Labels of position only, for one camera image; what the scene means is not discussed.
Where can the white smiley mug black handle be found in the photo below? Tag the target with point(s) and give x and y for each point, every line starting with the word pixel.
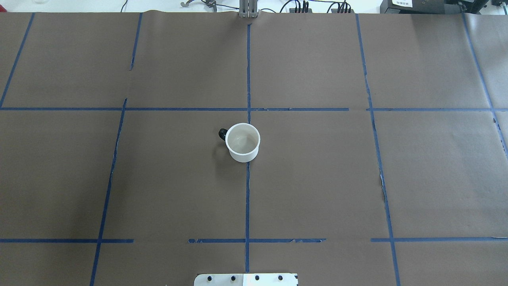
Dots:
pixel 242 140

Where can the black device box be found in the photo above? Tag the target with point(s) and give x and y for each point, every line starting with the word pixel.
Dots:
pixel 418 7

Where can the aluminium frame post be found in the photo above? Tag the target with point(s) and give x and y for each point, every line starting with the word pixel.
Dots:
pixel 248 8

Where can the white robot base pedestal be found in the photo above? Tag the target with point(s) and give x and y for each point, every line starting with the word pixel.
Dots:
pixel 247 279

